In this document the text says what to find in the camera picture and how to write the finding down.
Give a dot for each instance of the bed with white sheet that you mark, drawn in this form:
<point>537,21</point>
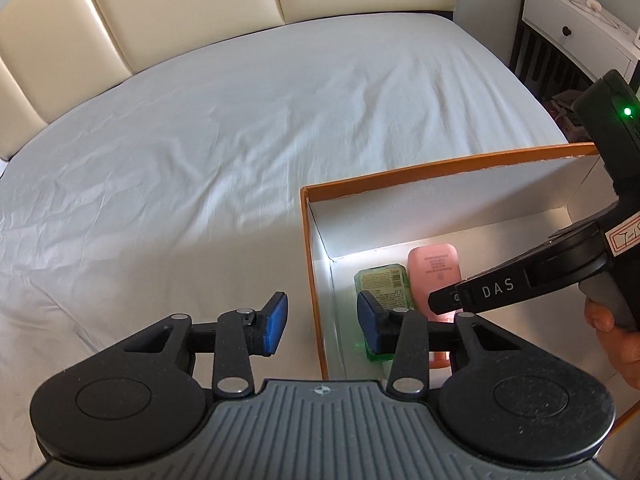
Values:
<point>225,150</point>

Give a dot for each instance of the pink bottle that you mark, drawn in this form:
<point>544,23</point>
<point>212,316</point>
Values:
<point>434,270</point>

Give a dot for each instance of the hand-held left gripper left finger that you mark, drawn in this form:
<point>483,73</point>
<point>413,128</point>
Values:
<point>277,322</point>

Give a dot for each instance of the person's right hand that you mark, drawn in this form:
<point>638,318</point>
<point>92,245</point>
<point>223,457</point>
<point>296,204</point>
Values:
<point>627,355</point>

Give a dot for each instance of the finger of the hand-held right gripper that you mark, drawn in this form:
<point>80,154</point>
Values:
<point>480,292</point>

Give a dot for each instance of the green translucent container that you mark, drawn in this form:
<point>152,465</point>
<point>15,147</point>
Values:
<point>382,280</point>

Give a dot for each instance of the orange cardboard box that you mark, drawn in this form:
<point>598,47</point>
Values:
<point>440,210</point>

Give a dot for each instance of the white and black nightstand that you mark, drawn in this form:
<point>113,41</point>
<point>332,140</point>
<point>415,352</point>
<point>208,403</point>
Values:
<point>560,20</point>

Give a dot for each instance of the clutter under nightstand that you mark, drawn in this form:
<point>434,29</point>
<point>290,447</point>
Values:
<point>565,110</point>

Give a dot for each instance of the cream padded headboard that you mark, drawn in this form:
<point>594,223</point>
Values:
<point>165,10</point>

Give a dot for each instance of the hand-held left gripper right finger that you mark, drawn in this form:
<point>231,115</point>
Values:
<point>366,321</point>

